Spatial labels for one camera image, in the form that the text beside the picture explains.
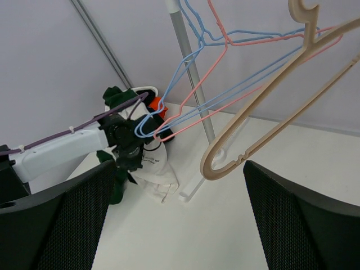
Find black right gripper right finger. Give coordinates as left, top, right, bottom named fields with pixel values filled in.
left=243, top=161, right=359, bottom=269

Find beige wooden hanger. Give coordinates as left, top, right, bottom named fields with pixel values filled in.
left=200, top=1, right=359, bottom=180

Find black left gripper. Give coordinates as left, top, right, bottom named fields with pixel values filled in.
left=98, top=112, right=158, bottom=172

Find white plastic basket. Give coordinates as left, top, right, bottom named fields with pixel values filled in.
left=132, top=85, right=159, bottom=97

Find metal clothes rack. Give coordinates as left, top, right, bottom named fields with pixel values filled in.
left=165, top=0, right=215, bottom=203

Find pink wire hanger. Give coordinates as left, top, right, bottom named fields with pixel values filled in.
left=153, top=0, right=344, bottom=143

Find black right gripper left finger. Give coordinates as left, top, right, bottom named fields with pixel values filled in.
left=1, top=160, right=116, bottom=269

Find green and white t shirt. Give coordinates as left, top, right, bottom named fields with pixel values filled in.
left=96, top=86, right=179, bottom=205

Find light blue wire hanger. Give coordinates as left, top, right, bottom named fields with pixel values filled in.
left=134, top=0, right=282, bottom=139
left=130, top=1, right=304, bottom=141

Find orange t shirt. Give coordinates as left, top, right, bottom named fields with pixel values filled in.
left=148, top=96, right=168, bottom=120

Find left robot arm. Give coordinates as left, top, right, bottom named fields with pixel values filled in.
left=1, top=112, right=152, bottom=203

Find black t shirt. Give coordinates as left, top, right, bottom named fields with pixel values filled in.
left=153, top=114, right=175, bottom=143

